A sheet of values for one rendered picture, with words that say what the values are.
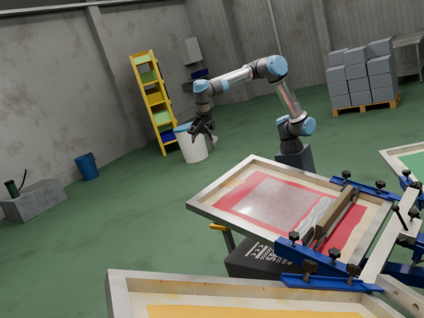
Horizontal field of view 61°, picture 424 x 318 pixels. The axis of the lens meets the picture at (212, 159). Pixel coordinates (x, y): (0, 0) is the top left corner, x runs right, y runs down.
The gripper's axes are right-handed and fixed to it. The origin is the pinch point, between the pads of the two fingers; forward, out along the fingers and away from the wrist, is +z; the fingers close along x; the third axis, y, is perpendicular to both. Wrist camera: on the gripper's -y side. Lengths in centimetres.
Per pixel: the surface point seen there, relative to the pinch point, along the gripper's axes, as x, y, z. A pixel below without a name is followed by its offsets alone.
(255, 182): -27.1, 9.5, 17.4
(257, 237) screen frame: -52, -29, 16
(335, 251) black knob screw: -84, -28, 8
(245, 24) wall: 556, 889, 87
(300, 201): -54, 7, 18
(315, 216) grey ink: -65, 0, 18
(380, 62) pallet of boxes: 55, 559, 83
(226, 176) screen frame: -14.9, 0.5, 13.7
